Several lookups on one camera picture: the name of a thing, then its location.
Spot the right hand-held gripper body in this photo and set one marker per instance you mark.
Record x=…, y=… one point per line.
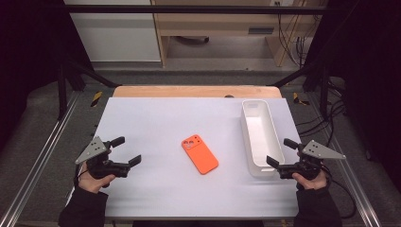
x=310, y=157

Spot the person's left hand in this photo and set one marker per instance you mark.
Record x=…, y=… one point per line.
x=93, y=183

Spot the person's right hand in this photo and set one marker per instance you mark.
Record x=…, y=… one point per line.
x=310, y=183

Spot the wooden table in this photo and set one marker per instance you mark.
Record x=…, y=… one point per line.
x=189, y=91

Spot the black horizontal frame bar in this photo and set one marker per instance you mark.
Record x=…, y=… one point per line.
x=189, y=9

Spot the black frame stand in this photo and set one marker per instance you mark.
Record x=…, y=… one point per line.
x=323, y=88
x=63, y=91

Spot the yellow black tape strip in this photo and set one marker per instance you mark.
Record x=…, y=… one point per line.
x=298, y=99
x=96, y=98

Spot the dark curtain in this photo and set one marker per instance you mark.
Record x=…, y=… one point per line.
x=369, y=78
x=28, y=56

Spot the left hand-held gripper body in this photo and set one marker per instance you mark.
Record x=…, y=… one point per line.
x=94, y=151

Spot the white table sheet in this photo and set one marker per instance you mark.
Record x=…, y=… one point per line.
x=164, y=183

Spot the light wooden desk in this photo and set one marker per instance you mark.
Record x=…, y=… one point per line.
x=214, y=23

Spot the aluminium rail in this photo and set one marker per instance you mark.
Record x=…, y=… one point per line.
x=356, y=186
x=38, y=154

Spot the white cabinet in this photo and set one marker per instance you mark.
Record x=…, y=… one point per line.
x=116, y=34

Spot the orange smartphone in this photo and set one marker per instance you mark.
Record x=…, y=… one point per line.
x=199, y=153

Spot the white plastic bin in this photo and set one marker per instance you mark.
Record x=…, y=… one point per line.
x=261, y=138

